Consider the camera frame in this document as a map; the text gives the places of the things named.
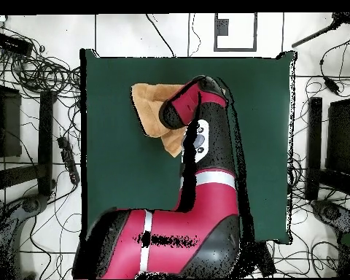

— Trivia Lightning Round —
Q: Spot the orange terry towel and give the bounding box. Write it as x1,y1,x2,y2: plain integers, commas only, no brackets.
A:
131,82,200,158

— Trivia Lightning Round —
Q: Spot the dark green table cloth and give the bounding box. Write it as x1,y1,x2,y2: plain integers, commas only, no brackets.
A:
79,48,298,244

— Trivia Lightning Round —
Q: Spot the black power strip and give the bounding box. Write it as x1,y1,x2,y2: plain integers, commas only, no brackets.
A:
57,136,80,185

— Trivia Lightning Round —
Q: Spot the black tripod leg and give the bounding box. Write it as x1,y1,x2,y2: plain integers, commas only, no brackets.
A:
291,12,350,49

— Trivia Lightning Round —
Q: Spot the black electronics box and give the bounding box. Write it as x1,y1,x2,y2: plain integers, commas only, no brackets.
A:
0,32,34,56

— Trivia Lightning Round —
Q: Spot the black metal stand frame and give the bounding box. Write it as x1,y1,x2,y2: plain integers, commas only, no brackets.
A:
0,84,57,200
305,97,350,202

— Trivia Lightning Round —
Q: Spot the grey square floor frame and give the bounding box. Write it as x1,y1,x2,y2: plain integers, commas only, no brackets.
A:
213,12,258,53

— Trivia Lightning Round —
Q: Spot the tangled black cable bundle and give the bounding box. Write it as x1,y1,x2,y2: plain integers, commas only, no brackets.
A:
0,23,83,98

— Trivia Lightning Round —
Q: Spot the black cable with adapter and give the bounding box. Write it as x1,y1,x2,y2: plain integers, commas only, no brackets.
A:
319,37,350,98

